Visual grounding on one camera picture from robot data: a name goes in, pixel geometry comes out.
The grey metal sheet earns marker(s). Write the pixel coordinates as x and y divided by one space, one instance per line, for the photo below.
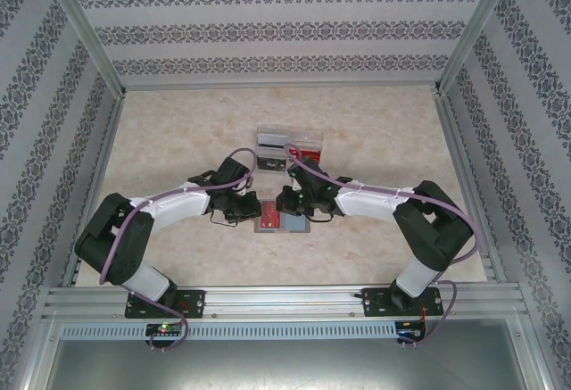
285 363

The silver VIP card stack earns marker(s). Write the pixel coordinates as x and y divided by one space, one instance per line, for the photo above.
271 141

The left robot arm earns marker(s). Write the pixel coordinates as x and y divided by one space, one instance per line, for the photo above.
134 234

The black VIP card stack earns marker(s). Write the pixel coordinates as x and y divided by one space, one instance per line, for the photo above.
272 164

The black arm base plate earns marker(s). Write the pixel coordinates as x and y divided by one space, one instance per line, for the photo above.
192 303
374 301

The taupe leather card holder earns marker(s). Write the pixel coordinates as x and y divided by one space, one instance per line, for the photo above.
294 226

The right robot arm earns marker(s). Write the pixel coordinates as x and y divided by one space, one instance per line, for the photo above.
428 229

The aluminium frame post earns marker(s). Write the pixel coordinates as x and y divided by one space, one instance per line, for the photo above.
85 28
477 28

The aluminium frame rail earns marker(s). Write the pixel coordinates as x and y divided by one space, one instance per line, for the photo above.
285 298

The clear acrylic card stand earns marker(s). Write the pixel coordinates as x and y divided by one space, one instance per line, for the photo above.
290 135

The small controller circuit board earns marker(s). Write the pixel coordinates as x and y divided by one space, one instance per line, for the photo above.
411 329
164 329

